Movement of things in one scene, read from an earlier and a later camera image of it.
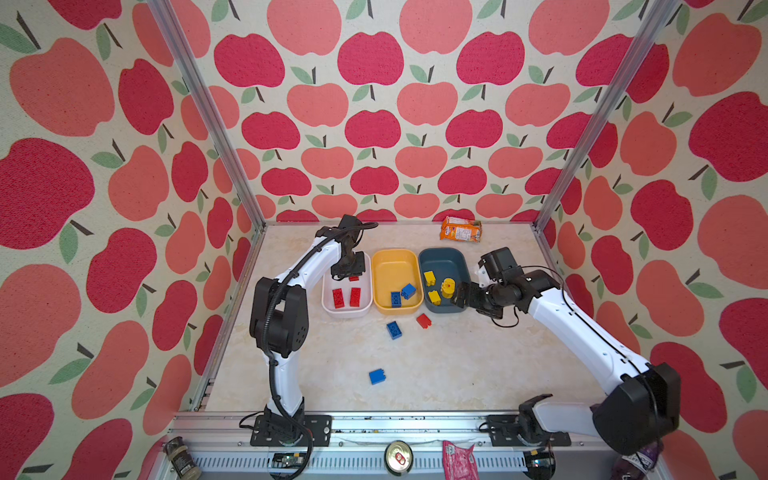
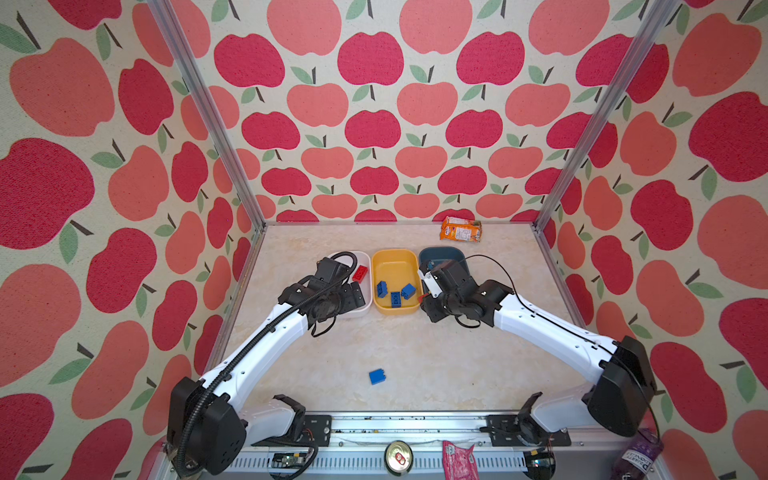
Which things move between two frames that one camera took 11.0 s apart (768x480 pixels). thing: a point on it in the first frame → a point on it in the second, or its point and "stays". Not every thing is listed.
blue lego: (408, 291) stays
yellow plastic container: (392, 270) stays
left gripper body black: (353, 267) → (344, 299)
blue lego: (377, 376) stays
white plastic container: (365, 283) stays
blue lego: (394, 330) → (382, 289)
